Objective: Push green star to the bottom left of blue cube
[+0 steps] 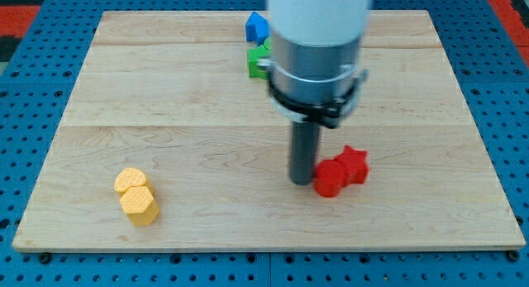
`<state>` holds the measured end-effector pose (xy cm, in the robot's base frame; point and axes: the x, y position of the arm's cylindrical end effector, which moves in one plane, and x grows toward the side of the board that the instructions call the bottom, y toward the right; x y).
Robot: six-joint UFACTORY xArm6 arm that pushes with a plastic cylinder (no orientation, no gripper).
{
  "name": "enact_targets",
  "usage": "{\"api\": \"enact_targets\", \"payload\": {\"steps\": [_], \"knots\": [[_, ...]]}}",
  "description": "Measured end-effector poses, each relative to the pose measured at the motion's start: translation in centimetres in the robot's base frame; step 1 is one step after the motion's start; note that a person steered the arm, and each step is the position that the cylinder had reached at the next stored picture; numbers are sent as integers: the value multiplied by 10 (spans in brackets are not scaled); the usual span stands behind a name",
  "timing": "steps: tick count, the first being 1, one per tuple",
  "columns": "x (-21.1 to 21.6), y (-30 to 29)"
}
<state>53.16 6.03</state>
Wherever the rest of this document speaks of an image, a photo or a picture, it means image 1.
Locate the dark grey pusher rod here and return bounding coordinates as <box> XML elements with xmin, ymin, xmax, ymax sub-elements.
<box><xmin>289</xmin><ymin>122</ymin><xmax>320</xmax><ymax>185</ymax></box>

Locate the wooden board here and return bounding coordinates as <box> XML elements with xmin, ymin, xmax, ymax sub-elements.
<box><xmin>12</xmin><ymin>10</ymin><xmax>526</xmax><ymax>253</ymax></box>

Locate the blue cube block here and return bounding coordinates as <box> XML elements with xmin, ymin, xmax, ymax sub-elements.
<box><xmin>245</xmin><ymin>12</ymin><xmax>269</xmax><ymax>46</ymax></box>

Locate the yellow hexagon block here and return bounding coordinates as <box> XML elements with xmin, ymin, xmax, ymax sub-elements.
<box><xmin>120</xmin><ymin>186</ymin><xmax>160</xmax><ymax>227</ymax></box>

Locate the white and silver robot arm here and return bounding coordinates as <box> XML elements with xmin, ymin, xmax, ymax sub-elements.
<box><xmin>259</xmin><ymin>0</ymin><xmax>373</xmax><ymax>128</ymax></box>

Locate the yellow heart block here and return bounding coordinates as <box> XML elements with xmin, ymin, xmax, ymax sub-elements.
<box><xmin>113</xmin><ymin>167</ymin><xmax>154</xmax><ymax>195</ymax></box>

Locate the green star block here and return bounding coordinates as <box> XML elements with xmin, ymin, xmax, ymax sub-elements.
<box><xmin>246</xmin><ymin>45</ymin><xmax>270</xmax><ymax>80</ymax></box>

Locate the red star block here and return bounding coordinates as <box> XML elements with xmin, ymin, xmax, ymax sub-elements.
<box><xmin>334</xmin><ymin>145</ymin><xmax>369</xmax><ymax>187</ymax></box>

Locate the green round block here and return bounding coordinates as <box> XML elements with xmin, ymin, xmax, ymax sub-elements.
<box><xmin>263</xmin><ymin>37</ymin><xmax>271</xmax><ymax>52</ymax></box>

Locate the red cylinder block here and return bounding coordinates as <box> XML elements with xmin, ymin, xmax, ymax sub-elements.
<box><xmin>314</xmin><ymin>160</ymin><xmax>346</xmax><ymax>198</ymax></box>

